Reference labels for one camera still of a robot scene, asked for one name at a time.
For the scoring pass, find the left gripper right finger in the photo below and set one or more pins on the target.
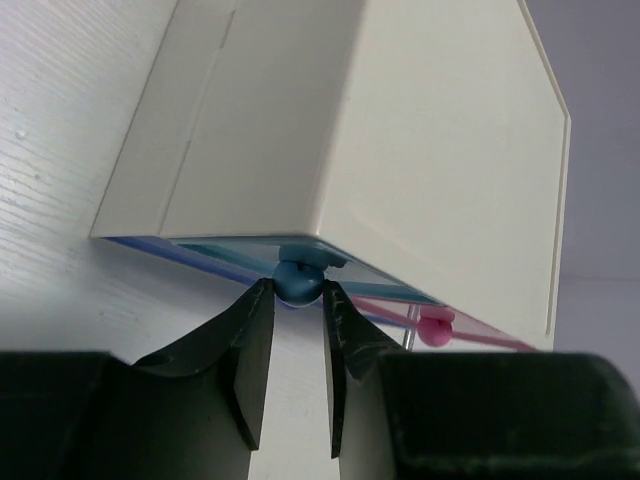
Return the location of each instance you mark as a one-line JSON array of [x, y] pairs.
[[396, 414]]

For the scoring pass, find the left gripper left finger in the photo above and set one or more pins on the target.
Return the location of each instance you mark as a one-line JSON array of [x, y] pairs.
[[190, 410]]

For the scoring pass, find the pink drawer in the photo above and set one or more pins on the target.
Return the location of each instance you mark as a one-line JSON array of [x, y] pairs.
[[437, 326]]

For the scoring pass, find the light blue small drawer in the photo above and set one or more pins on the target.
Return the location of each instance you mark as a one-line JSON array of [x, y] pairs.
[[299, 266]]

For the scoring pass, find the silver combination wrench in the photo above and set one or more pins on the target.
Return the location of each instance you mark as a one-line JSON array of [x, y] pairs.
[[411, 329]]

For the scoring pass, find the purple-blue wide drawer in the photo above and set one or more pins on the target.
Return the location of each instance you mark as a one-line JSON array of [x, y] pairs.
[[199, 261]]

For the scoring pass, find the white drawer cabinet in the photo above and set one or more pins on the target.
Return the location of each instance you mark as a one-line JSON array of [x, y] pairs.
[[427, 139]]

